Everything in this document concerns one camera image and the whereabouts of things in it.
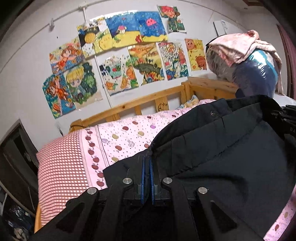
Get blue sea yellow sand painting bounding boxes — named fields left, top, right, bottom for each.
left=105, top=11, right=168, bottom=48

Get purple curtain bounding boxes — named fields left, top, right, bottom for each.
left=277, top=25, right=295, bottom=100

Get blond boy drawing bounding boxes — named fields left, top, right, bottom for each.
left=63, top=61, right=102, bottom=109

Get red hair soldier drawing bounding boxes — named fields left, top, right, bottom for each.
left=157, top=6, right=186, bottom=33

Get sun and stars drawing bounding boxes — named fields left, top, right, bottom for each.
left=77, top=17, right=113, bottom=58

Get pink floral blanket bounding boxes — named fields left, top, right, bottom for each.
left=206, top=30, right=284, bottom=95

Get black puffer jacket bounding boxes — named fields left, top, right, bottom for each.
left=104, top=95, right=295, bottom=237

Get wooden bed frame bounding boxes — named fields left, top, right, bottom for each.
left=35, top=77, right=238, bottom=230

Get blue clothes in plastic bag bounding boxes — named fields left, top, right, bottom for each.
left=206, top=46, right=280, bottom=98

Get mermaid girl drawing upper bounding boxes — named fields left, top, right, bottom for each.
left=49, top=37, right=85, bottom=75

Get white air conditioner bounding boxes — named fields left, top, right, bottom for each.
left=213, top=20, right=228, bottom=36

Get orange landscape drawing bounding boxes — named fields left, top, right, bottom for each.
left=128, top=43, right=165, bottom=85

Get dark doorway wardrobe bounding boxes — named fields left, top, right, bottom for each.
left=0, top=118, right=40, bottom=218

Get yellow bear drawing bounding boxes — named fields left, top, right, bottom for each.
left=185, top=39, right=207, bottom=71

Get pink apple print quilt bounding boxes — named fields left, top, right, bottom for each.
left=32, top=95, right=295, bottom=240

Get red hair girl drawing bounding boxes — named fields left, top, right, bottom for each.
left=42, top=74, right=76, bottom=119

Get colourful doodle drawing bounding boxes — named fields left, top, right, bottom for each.
left=158, top=42, right=189, bottom=80

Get fish and cup drawing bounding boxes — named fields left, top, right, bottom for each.
left=99, top=55, right=138, bottom=96

